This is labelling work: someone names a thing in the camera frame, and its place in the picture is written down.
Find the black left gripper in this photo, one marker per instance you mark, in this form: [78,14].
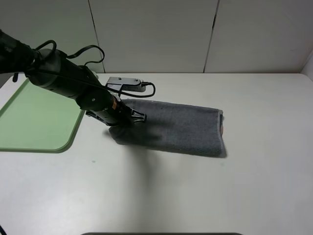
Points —
[117,114]

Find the grey towel with orange patches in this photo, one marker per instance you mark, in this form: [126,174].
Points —
[174,128]

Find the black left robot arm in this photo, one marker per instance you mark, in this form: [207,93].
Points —
[51,69]

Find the green plastic tray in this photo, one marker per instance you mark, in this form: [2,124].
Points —
[38,121]

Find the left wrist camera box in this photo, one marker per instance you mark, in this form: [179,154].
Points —
[126,84]

